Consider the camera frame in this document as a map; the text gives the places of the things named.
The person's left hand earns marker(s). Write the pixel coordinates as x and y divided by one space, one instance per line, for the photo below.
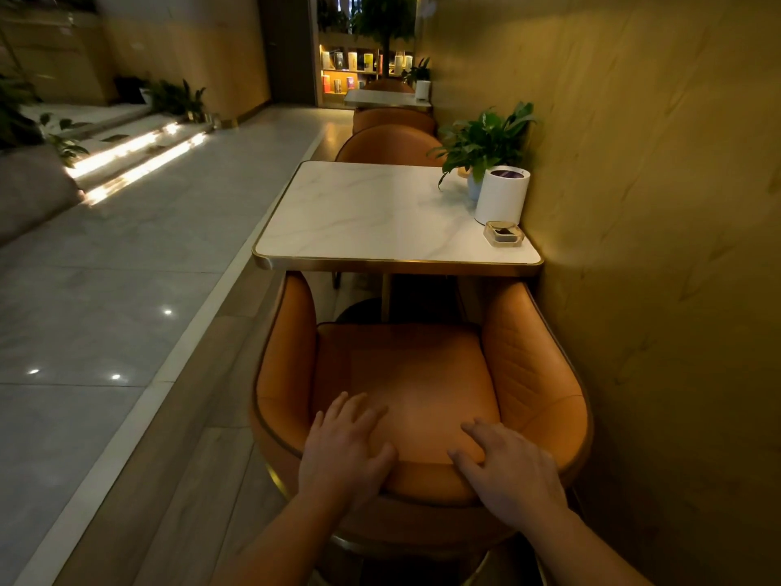
338 457

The person's right hand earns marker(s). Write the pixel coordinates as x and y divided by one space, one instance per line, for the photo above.
518 482

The person's left little finger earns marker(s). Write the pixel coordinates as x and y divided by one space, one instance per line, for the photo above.
315 424

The person's left middle finger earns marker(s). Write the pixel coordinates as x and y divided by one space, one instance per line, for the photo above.
354 412

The person's right thumb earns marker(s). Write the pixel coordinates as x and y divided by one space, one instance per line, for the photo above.
466 465

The person's left thumb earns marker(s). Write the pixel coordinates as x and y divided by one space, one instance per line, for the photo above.
381 465

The orange leather armchair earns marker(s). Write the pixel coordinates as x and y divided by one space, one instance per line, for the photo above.
388 85
390 146
421 384
393 118

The person's right forearm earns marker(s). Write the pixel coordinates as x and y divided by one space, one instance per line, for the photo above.
573 552

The person's left forearm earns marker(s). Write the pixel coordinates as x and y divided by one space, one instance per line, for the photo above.
287 543

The marble table with gold rim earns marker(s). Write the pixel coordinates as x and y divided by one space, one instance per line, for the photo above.
390 265
384 98

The glass ashtray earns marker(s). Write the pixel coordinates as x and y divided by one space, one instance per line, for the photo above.
504 234

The white cylindrical tissue holder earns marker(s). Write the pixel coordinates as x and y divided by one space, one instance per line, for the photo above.
501 198
423 91

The green potted plant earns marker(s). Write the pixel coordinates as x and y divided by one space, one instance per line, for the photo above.
485 140
418 70

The stair light strip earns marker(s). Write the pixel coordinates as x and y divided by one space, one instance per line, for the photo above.
143 170
116 153

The lit wooden display shelf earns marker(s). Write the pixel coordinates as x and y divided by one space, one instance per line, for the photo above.
341 70

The low green floor plant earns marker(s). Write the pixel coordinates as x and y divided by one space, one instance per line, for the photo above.
177 98

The black planter pot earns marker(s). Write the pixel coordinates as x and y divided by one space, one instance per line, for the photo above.
129 90

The tall indoor tree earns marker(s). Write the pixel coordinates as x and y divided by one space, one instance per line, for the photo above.
385 18

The large leafy floor plant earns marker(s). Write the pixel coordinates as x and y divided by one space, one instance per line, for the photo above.
15 112

